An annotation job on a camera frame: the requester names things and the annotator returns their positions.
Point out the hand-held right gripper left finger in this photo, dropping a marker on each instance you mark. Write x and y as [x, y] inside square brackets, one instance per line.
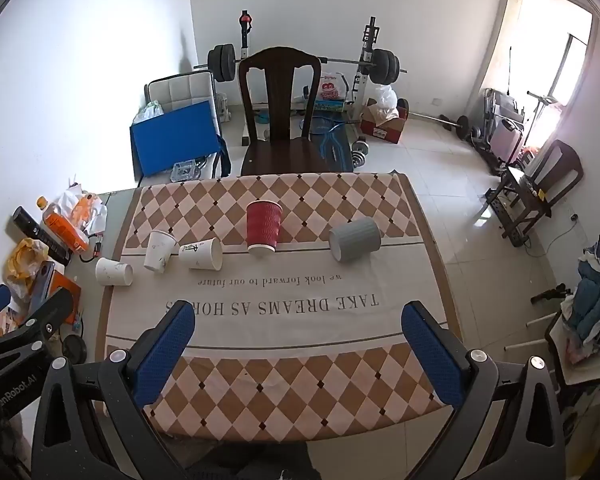
[164, 347]

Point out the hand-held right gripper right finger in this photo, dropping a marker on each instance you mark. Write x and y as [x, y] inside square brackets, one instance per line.
[431, 355]

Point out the grey ribbed cup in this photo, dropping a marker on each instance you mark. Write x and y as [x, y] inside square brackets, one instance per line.
[355, 240]

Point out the white speckled paper cup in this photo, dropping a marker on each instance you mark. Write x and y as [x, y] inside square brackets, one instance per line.
[112, 271]
[159, 252]

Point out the white printed paper cup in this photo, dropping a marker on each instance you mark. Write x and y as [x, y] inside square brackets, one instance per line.
[200, 254]

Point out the red ribbed paper cup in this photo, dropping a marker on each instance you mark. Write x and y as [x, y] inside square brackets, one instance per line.
[263, 227]

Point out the orange box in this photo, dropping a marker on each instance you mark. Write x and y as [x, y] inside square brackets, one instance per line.
[65, 287]

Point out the black round lid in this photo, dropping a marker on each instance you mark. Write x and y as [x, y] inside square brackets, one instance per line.
[74, 348]

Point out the yellow plastic bag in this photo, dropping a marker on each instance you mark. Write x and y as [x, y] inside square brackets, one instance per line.
[22, 260]

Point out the long black box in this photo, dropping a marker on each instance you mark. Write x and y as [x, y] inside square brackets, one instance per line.
[42, 237]

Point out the orange drink bottle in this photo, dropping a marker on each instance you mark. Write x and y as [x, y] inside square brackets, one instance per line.
[65, 227]

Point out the crumpled white plastic bag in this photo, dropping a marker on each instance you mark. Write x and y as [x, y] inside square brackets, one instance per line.
[82, 205]

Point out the checked tablecloth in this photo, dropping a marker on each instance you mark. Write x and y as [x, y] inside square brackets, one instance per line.
[290, 330]

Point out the black hand tool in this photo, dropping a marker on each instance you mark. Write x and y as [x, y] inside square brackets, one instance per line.
[550, 294]

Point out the white-legged chair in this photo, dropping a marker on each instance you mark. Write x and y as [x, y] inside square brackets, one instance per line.
[580, 370]

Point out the clear plastic container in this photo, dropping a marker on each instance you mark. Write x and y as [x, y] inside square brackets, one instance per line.
[184, 171]

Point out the pile of blue clothes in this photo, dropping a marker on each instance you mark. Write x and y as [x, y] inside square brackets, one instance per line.
[597, 290]

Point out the blue board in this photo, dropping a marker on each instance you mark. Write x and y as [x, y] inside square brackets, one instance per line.
[175, 135]

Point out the small dumbbell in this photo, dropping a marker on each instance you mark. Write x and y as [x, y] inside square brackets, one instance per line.
[360, 152]

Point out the brown wooden chair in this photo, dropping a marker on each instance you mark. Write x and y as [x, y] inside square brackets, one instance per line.
[560, 170]

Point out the red cardboard box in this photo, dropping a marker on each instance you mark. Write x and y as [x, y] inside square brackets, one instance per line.
[382, 132]

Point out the pink suitcase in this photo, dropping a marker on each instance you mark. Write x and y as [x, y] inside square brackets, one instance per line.
[507, 140]

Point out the dark wooden chair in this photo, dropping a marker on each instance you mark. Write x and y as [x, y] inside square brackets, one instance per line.
[280, 150]

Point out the long floor barbell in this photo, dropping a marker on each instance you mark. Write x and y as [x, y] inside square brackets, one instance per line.
[461, 127]

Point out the folded exercise machine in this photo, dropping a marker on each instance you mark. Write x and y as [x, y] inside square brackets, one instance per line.
[490, 125]

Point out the blue badminton racket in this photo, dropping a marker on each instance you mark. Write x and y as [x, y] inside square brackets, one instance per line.
[330, 135]

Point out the white padded chair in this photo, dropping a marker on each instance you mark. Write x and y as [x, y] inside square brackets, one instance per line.
[180, 89]

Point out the red and white plastic bag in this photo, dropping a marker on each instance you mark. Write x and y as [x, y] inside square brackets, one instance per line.
[331, 87]

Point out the black barbell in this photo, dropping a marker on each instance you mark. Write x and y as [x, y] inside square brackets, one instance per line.
[222, 62]

